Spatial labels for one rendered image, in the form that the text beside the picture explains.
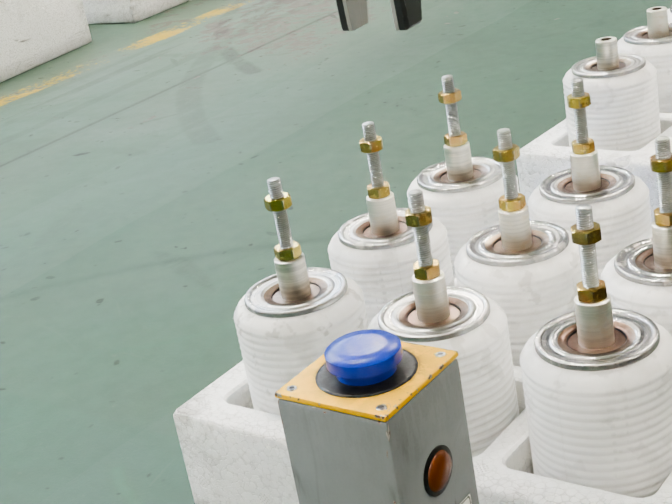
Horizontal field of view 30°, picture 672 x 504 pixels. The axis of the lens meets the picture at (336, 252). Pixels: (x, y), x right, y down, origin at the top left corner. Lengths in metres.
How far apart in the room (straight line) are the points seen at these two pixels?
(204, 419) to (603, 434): 0.30
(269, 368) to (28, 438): 0.51
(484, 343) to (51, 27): 2.43
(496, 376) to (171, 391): 0.60
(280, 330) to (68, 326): 0.74
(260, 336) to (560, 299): 0.22
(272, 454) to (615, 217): 0.32
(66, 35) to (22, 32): 0.15
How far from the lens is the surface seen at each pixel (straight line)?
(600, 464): 0.78
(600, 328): 0.77
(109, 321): 1.57
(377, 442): 0.62
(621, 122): 1.32
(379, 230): 0.98
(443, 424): 0.66
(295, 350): 0.88
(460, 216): 1.05
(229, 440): 0.91
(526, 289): 0.90
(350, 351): 0.64
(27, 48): 3.08
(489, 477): 0.80
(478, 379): 0.82
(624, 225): 1.00
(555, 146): 1.34
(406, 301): 0.86
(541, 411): 0.78
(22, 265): 1.83
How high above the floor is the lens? 0.62
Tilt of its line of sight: 22 degrees down
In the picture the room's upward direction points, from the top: 10 degrees counter-clockwise
